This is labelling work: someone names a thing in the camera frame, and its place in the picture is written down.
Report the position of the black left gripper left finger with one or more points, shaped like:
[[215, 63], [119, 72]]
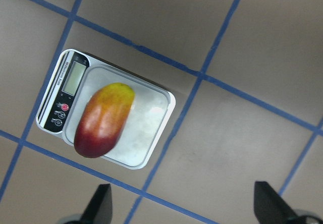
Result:
[[100, 207]]

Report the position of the silver digital kitchen scale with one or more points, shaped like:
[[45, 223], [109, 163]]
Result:
[[77, 76]]

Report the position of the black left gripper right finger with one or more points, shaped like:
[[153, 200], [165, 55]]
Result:
[[270, 208]]

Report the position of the red yellow mango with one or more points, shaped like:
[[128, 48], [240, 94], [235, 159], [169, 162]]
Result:
[[103, 120]]

